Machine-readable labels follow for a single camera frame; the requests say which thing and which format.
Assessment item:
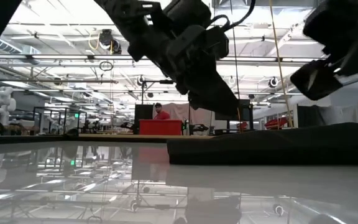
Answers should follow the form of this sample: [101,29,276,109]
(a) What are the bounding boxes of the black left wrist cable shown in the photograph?
[209,0,257,32]

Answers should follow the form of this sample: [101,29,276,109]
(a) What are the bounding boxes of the red box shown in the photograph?
[139,119,183,136]

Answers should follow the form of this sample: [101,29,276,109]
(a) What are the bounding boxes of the black towel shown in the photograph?
[166,122,358,166]

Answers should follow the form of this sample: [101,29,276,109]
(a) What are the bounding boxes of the person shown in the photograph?
[153,102,171,121]

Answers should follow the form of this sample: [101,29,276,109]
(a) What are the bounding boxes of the black cable with coil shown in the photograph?
[229,0,241,94]

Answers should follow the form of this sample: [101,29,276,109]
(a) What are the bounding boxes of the black device on stand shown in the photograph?
[181,119,209,135]

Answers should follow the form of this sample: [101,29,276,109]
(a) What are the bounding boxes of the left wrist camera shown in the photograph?
[205,26,230,60]

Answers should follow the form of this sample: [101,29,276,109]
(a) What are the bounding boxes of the pink cloth sheet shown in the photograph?
[166,102,213,127]

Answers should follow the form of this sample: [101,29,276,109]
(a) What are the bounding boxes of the red folded cart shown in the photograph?
[264,117,289,130]

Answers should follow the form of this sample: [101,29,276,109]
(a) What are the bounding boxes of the black cable ring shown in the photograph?
[99,61,114,72]

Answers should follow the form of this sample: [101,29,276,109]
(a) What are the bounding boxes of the black monitor on stand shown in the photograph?
[214,99,254,137]

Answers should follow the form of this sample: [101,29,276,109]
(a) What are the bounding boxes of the black upright panel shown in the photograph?
[134,104,154,134]

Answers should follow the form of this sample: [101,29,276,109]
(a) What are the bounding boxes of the black table frame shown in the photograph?
[0,134,211,144]

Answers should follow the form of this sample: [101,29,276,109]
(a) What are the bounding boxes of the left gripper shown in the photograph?
[129,18,241,121]

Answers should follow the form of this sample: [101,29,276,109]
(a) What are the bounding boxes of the dark curtain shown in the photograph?
[296,105,323,127]

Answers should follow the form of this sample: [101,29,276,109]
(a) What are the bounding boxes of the black cage frame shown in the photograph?
[32,106,88,134]

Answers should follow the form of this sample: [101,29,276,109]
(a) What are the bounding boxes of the long yellow cable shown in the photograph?
[268,0,294,128]

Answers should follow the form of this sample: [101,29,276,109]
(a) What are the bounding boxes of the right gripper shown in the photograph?
[290,0,358,101]

